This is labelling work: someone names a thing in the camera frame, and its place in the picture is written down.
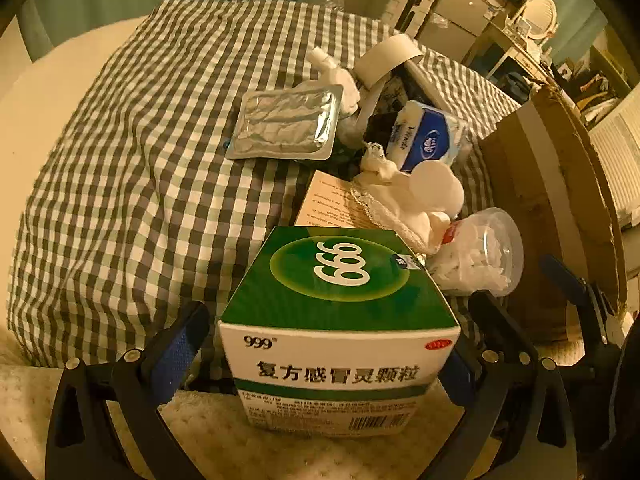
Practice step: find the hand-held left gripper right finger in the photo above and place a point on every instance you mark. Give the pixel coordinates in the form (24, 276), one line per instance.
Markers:
(457, 377)

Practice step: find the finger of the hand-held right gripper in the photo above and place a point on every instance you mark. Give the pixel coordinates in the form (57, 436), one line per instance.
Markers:
(602, 310)
(565, 272)

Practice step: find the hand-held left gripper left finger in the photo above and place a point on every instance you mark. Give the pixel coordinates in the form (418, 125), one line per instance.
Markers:
(172, 360)

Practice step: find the cardboard box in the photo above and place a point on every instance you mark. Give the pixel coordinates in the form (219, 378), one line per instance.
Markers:
(545, 175)

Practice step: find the green medicine box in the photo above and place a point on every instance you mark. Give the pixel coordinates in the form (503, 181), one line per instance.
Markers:
(340, 310)

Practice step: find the cream fleece blanket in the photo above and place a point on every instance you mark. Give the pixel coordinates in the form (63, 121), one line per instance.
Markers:
(210, 440)

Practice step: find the clear jar of cotton swabs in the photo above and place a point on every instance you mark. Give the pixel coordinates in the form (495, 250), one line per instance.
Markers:
(475, 255)

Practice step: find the white round cotton pad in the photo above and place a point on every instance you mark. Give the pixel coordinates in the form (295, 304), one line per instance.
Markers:
(454, 197)
(429, 181)

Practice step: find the white louvred wardrobe door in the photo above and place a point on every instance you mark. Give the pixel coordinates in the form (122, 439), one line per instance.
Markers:
(620, 150)

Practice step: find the white lace cloth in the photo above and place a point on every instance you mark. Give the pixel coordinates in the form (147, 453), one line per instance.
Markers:
(395, 205)

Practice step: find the hanging clothes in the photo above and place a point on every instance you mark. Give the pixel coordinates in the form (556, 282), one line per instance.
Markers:
(595, 85)

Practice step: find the blue white tissue pack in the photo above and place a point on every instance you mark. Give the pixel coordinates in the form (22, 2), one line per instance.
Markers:
(425, 135)

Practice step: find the beige paper leaflet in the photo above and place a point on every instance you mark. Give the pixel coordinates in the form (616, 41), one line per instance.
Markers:
(325, 200)

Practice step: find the white dressing table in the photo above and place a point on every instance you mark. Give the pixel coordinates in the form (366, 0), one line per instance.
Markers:
(510, 45)

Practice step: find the white oval vanity mirror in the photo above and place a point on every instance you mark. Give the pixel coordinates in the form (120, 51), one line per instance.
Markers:
(540, 15)

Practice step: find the silver fridge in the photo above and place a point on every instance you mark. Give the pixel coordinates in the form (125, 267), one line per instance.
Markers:
(450, 15)

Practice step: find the white tape roll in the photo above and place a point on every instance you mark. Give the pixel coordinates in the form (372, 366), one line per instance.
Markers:
(385, 55)

